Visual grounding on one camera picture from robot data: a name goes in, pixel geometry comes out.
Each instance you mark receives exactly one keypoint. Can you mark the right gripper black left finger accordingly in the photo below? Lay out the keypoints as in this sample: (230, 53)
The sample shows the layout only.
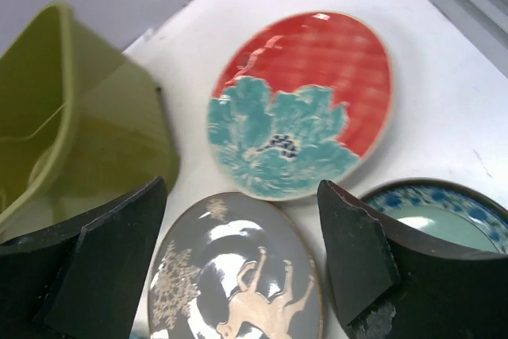
(83, 277)

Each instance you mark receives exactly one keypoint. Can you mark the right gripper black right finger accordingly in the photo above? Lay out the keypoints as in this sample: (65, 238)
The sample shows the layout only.
(392, 281)

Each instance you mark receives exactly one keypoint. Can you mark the grey plate deer design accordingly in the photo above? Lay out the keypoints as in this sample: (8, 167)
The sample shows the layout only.
(232, 266)

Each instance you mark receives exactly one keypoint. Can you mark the red plate teal flower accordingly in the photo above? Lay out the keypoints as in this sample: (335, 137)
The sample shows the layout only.
(307, 98)

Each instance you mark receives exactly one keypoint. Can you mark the olive green plastic bin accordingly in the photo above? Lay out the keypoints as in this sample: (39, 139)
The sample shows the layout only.
(81, 124)

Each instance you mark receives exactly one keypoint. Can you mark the blue white patterned plate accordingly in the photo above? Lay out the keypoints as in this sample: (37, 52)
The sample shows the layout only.
(445, 210)

